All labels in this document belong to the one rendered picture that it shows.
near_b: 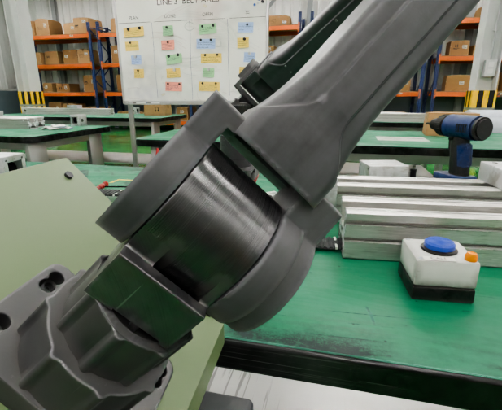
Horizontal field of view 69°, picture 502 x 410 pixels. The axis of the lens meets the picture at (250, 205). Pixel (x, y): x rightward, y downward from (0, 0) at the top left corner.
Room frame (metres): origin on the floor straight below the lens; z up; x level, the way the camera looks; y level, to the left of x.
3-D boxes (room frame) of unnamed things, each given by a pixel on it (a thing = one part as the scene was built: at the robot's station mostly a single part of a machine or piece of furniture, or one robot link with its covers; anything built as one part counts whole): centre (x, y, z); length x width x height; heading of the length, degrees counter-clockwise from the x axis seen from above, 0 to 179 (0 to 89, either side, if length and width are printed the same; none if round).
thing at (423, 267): (0.48, -0.27, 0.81); 0.10 x 0.08 x 0.06; 172
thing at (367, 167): (0.95, -0.35, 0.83); 0.11 x 0.10 x 0.10; 1
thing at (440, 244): (0.47, -0.26, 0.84); 0.04 x 0.04 x 0.02
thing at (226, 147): (0.65, 0.02, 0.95); 0.10 x 0.07 x 0.07; 172
